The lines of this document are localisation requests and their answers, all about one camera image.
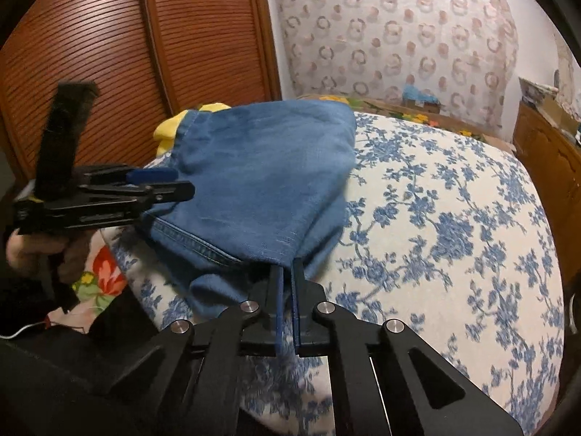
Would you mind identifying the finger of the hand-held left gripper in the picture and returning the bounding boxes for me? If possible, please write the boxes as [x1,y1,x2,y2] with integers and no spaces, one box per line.
[84,165,179,189]
[77,180,197,219]

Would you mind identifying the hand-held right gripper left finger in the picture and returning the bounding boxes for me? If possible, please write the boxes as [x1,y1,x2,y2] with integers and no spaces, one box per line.
[91,265,286,436]

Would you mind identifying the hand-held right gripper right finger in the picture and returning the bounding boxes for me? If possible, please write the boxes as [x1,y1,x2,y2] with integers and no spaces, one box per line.
[291,258,524,436]

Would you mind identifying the blue denim pants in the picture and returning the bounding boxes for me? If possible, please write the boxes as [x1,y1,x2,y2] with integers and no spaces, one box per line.
[138,99,358,319]

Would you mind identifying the person's left hand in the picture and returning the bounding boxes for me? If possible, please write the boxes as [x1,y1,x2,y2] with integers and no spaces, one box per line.
[5,228,94,284]

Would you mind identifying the yellow cloth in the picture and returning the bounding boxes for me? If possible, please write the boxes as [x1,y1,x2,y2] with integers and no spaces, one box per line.
[152,102,233,157]

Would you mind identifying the colourful flower print blanket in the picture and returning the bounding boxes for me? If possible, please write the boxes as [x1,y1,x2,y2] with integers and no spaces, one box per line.
[43,94,516,334]

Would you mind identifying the white blue floral blanket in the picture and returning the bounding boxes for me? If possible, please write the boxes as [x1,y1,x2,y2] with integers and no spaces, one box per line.
[101,110,565,436]

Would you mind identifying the cardboard box with blue cloth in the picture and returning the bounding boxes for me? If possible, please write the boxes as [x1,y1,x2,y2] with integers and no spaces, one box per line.
[400,84,443,115]

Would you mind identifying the long wooden cabinet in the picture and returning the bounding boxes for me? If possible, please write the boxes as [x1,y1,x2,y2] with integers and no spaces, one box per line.
[512,100,581,230]

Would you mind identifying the patterned flat box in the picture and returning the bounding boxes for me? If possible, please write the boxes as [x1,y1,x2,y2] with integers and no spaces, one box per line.
[519,76,560,106]

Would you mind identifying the white cable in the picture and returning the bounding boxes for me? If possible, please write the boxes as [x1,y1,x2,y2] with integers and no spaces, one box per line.
[0,320,52,340]

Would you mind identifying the ring patterned curtain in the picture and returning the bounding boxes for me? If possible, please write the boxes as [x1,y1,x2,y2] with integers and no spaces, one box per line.
[271,0,519,129]

